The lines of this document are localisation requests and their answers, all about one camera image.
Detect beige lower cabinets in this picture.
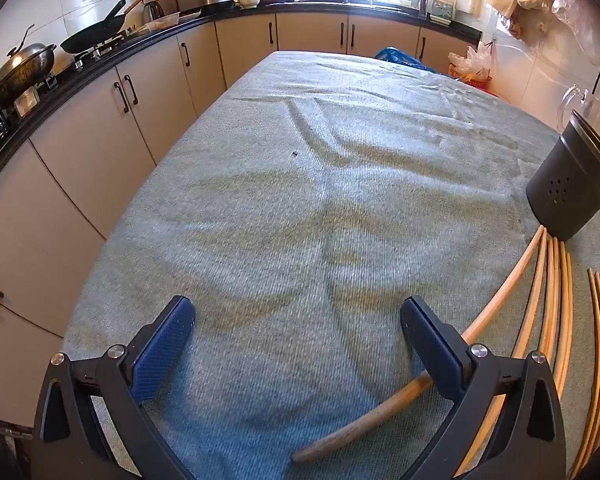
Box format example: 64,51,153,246
0,10,481,431

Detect small red basket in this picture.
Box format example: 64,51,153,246
450,62,493,93

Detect steel wok with lid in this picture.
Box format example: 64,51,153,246
0,25,58,103

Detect clear food container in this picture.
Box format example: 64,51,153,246
145,12,181,31

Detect white plastic bags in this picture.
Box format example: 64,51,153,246
447,42,496,83

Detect clear glass pitcher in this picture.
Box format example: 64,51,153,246
557,85,600,136

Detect black countertop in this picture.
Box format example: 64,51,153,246
0,0,483,201

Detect dark grey chopstick holder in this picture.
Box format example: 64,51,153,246
525,109,600,241

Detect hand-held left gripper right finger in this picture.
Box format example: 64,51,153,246
400,295,567,480

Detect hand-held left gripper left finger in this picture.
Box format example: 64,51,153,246
30,295,197,480

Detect black frying pan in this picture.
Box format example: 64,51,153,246
60,0,128,55

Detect dark-tipped wooden chopstick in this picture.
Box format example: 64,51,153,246
291,226,546,462

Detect blue plastic bag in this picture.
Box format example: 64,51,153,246
374,46,453,78

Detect gas stove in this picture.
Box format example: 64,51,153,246
40,35,131,91

